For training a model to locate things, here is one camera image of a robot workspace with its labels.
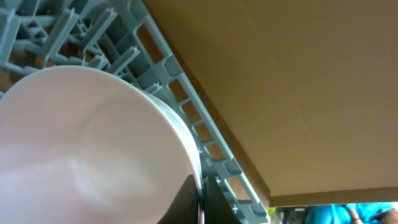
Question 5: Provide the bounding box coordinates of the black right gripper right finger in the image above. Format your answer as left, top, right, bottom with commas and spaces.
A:
203, 177, 241, 224

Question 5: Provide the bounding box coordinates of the grey dishwasher rack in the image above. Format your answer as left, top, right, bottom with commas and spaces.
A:
1, 1, 271, 223

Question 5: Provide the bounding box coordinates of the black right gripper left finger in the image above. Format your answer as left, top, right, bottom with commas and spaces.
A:
157, 175, 199, 224

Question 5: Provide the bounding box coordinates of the person in blue shirt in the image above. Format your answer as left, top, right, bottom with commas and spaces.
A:
305, 202, 397, 224

